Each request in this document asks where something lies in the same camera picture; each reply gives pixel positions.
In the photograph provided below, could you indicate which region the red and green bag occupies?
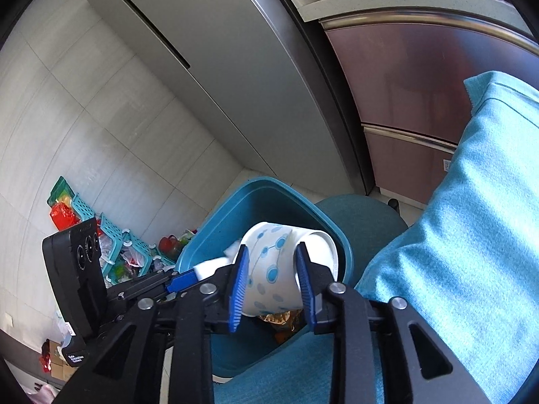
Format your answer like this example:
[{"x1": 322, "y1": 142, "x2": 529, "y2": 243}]
[{"x1": 158, "y1": 229, "x2": 196, "y2": 264}]

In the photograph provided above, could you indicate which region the blue trash bin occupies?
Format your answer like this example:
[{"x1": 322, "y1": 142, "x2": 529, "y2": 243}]
[{"x1": 175, "y1": 177, "x2": 353, "y2": 381}]

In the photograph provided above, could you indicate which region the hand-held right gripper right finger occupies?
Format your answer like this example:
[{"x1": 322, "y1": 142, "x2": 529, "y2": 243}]
[{"x1": 294, "y1": 241, "x2": 493, "y2": 404}]

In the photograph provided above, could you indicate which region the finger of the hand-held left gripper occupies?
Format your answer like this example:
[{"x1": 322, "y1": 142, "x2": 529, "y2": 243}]
[
  {"x1": 164, "y1": 270, "x2": 198, "y2": 294},
  {"x1": 105, "y1": 270, "x2": 180, "y2": 300}
]

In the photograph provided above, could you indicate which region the dotted paper cup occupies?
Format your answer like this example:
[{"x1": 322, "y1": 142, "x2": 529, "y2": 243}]
[{"x1": 240, "y1": 221, "x2": 339, "y2": 317}]

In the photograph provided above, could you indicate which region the teal plastic basket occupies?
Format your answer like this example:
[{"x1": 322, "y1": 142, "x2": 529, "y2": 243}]
[{"x1": 99, "y1": 214, "x2": 163, "y2": 282}]

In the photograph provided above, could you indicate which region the copper snack wrapper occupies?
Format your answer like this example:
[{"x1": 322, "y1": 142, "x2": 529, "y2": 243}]
[{"x1": 257, "y1": 309, "x2": 304, "y2": 333}]

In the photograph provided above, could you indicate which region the red plastic bag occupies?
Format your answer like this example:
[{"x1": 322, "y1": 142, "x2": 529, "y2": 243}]
[{"x1": 51, "y1": 202, "x2": 78, "y2": 230}]

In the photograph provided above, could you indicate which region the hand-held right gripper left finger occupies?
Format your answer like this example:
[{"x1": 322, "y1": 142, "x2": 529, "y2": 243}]
[{"x1": 53, "y1": 244, "x2": 250, "y2": 404}]

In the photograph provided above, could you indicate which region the kitchen counter cabinet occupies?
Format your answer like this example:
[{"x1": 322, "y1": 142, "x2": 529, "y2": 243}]
[{"x1": 288, "y1": 0, "x2": 539, "y2": 209}]

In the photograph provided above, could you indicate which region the blue floral tablecloth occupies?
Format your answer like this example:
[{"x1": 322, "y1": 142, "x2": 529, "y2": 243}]
[{"x1": 354, "y1": 71, "x2": 539, "y2": 404}]

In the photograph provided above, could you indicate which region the white tissue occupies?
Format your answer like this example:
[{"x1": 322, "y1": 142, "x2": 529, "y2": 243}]
[{"x1": 191, "y1": 238, "x2": 245, "y2": 280}]

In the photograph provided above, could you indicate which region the cardboard box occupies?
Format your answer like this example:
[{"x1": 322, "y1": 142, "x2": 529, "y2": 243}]
[{"x1": 40, "y1": 339, "x2": 74, "y2": 383}]

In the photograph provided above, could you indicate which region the grey refrigerator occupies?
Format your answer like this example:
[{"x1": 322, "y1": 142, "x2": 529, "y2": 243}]
[{"x1": 82, "y1": 0, "x2": 375, "y2": 196}]

